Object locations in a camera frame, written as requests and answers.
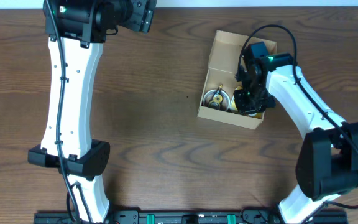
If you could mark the yellow black correction tape dispenser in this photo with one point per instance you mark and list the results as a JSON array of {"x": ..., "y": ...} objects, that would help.
[{"x": 216, "y": 99}]

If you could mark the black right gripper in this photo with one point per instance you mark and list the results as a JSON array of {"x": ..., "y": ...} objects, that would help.
[{"x": 253, "y": 104}]

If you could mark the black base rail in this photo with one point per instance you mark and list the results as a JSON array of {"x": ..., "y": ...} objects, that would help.
[{"x": 227, "y": 217}]

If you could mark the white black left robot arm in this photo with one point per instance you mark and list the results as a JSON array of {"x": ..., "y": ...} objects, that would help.
[{"x": 77, "y": 31}]

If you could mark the white masking tape roll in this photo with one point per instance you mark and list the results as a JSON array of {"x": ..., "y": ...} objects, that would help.
[{"x": 224, "y": 104}]

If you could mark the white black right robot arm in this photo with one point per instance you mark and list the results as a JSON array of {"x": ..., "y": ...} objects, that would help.
[{"x": 327, "y": 165}]

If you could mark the cardboard box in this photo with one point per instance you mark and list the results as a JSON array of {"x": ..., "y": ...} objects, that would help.
[{"x": 222, "y": 68}]

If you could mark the yellow sticky note pad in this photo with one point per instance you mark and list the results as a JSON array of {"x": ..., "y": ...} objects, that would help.
[{"x": 234, "y": 105}]

